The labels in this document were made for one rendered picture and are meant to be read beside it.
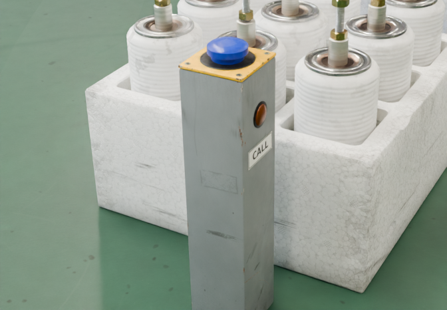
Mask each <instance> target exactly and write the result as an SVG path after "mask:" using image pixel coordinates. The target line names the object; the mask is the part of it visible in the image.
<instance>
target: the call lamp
mask: <svg viewBox="0 0 447 310"><path fill-rule="evenodd" d="M266 115H267V108H266V105H265V104H261V105H260V106H259V108H258V110H257V114H256V117H255V121H256V125H258V126H261V125H262V124H263V122H264V121H265V118H266Z"/></svg>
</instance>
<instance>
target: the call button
mask: <svg viewBox="0 0 447 310"><path fill-rule="evenodd" d="M248 52H249V45H248V43H247V42H246V41H244V40H243V39H240V38H237V37H220V38H216V39H214V40H212V41H210V42H209V43H208V44H207V54H208V56H210V57H211V59H212V61H213V62H215V63H217V64H221V65H234V64H237V63H240V62H242V61H243V60H244V56H246V55H247V54H248Z"/></svg>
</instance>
